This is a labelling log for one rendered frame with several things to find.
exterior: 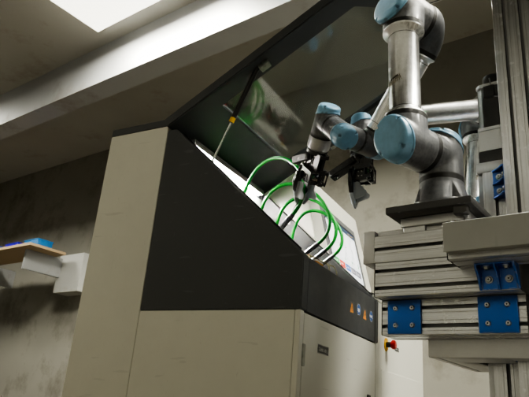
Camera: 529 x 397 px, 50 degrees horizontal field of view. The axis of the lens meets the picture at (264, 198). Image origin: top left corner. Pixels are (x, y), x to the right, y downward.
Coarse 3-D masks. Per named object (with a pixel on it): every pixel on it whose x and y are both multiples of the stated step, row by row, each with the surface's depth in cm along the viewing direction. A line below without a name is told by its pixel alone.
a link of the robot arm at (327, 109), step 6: (324, 102) 182; (318, 108) 181; (324, 108) 179; (330, 108) 178; (336, 108) 179; (318, 114) 181; (324, 114) 179; (330, 114) 179; (336, 114) 179; (318, 120) 180; (324, 120) 187; (318, 126) 181; (312, 132) 184; (318, 132) 182; (318, 138) 182; (324, 138) 182
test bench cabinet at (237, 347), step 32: (160, 320) 180; (192, 320) 174; (224, 320) 169; (256, 320) 164; (288, 320) 159; (160, 352) 176; (192, 352) 170; (224, 352) 165; (256, 352) 160; (288, 352) 156; (128, 384) 177; (160, 384) 172; (192, 384) 166; (224, 384) 161; (256, 384) 157; (288, 384) 152
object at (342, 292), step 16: (320, 272) 173; (320, 288) 172; (336, 288) 184; (352, 288) 196; (320, 304) 171; (336, 304) 182; (368, 304) 210; (336, 320) 181; (352, 320) 193; (368, 320) 208; (368, 336) 207
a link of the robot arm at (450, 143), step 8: (432, 128) 154; (440, 128) 153; (440, 136) 150; (448, 136) 152; (456, 136) 153; (440, 144) 148; (448, 144) 150; (456, 144) 152; (440, 152) 147; (448, 152) 149; (456, 152) 151; (440, 160) 148; (448, 160) 149; (456, 160) 150; (432, 168) 149; (440, 168) 149; (448, 168) 149; (456, 168) 149
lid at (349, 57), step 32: (320, 0) 192; (352, 0) 193; (288, 32) 194; (320, 32) 202; (352, 32) 208; (256, 64) 199; (288, 64) 208; (320, 64) 214; (352, 64) 221; (384, 64) 228; (224, 96) 206; (256, 96) 214; (288, 96) 221; (320, 96) 229; (352, 96) 236; (192, 128) 212; (224, 128) 219; (256, 128) 229; (288, 128) 237; (224, 160) 234; (256, 160) 242
